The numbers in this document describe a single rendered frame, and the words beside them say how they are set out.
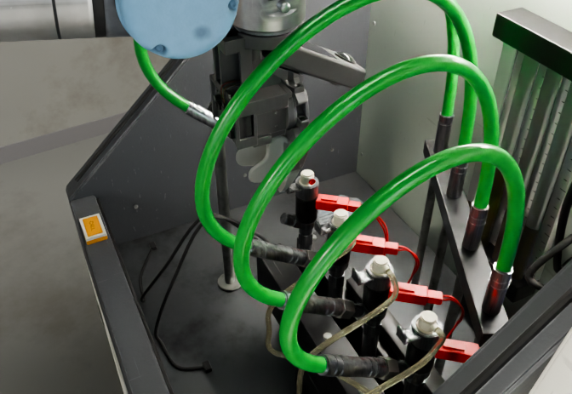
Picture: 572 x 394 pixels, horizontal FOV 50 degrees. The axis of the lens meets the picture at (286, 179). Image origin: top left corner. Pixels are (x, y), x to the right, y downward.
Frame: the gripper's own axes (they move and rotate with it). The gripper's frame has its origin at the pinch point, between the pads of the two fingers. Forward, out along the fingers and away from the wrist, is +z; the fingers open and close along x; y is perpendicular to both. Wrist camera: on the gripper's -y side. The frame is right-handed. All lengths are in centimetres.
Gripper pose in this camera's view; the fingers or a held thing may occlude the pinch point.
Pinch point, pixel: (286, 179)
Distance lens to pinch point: 72.0
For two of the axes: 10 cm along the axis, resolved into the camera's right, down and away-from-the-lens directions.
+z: 0.0, 7.9, 6.2
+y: -9.0, 2.7, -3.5
